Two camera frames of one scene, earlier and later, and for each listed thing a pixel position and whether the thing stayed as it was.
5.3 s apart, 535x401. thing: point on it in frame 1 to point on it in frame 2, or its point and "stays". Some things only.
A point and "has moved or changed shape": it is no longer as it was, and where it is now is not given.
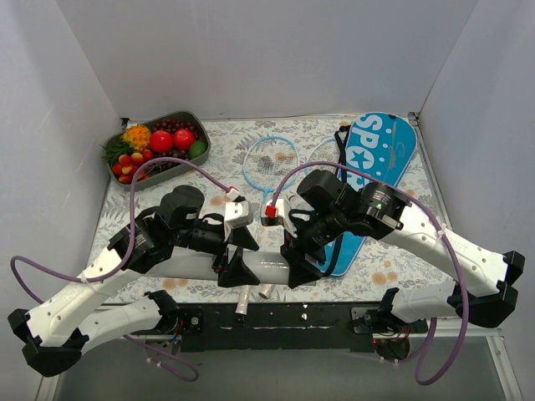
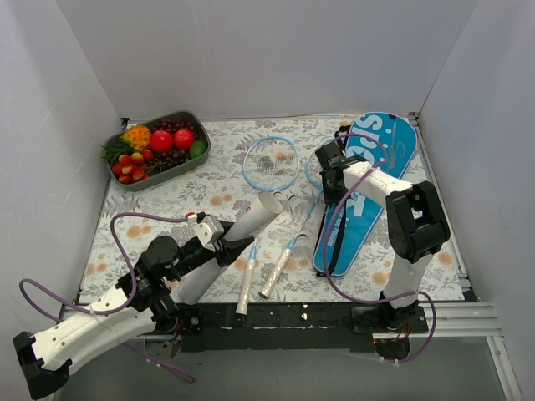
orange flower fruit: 138,137 stays
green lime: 197,149 stays
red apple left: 161,141 stays
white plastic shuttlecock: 295,202 has moved or changed shape
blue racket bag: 382,144 stays
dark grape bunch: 171,125 stays
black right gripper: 293,249 to 328,194
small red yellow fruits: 127,165 stays
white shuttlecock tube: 188,264 to 262,210
